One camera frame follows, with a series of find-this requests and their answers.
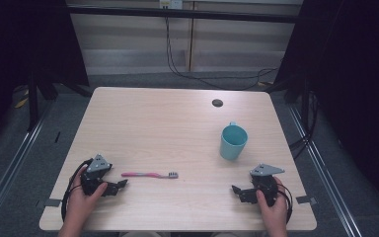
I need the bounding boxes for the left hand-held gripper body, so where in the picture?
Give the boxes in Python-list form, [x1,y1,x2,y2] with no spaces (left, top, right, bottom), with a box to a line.
[80,153,114,198]

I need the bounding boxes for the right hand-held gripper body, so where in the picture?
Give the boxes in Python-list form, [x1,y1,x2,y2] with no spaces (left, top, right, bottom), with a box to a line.
[249,163,286,207]

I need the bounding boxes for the pink toothbrush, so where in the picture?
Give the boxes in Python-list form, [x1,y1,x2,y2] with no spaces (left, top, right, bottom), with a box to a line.
[120,171,180,180]

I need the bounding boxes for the light blue cup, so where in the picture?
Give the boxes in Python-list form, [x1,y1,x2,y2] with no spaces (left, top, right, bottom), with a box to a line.
[219,120,249,162]

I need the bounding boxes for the person's left hand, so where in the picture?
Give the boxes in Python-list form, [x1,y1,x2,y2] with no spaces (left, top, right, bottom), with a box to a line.
[66,166,109,228]

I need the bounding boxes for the person's right hand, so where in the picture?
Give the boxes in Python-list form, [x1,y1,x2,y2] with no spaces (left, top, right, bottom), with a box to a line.
[255,176,289,229]

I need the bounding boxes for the grey tape strip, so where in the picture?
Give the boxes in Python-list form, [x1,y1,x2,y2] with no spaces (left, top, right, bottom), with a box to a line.
[43,197,62,208]
[295,195,318,205]

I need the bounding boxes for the black metal stand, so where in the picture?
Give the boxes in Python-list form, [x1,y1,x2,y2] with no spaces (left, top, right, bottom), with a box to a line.
[27,70,59,132]

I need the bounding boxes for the yellow floor marker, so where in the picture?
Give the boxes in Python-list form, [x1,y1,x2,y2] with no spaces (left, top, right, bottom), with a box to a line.
[14,97,30,110]

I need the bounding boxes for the dark curtain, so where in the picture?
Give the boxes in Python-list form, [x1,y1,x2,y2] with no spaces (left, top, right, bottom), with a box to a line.
[273,0,379,206]
[0,0,91,157]

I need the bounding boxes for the black horizontal bar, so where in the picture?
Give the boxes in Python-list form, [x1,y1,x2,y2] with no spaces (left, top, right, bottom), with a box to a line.
[66,5,306,25]

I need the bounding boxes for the right hand-held gripper black cable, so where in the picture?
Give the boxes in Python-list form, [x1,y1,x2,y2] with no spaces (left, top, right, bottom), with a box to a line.
[275,182,294,225]

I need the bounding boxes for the hand-held gripper black cable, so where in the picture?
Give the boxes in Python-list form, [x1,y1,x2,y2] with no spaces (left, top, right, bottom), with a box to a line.
[275,182,294,225]
[60,158,94,222]

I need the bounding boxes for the left hand-held gripper black cable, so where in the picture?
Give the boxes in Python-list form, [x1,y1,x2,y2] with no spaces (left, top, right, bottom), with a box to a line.
[60,158,94,222]

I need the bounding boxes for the metal floor rail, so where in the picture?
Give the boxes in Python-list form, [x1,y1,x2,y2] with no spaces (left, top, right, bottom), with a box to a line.
[0,98,54,229]
[287,104,363,237]

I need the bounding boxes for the black stand with cables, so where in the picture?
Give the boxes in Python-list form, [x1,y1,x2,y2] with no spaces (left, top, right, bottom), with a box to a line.
[288,78,321,160]

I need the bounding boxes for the black floor cable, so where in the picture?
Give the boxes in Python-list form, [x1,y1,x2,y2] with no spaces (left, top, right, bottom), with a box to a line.
[164,16,279,91]

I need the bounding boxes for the wooden wall post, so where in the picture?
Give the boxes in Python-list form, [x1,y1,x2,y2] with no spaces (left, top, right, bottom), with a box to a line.
[185,1,195,73]

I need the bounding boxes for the white wall socket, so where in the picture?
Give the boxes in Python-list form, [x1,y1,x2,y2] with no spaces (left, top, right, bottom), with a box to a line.
[159,0,184,10]

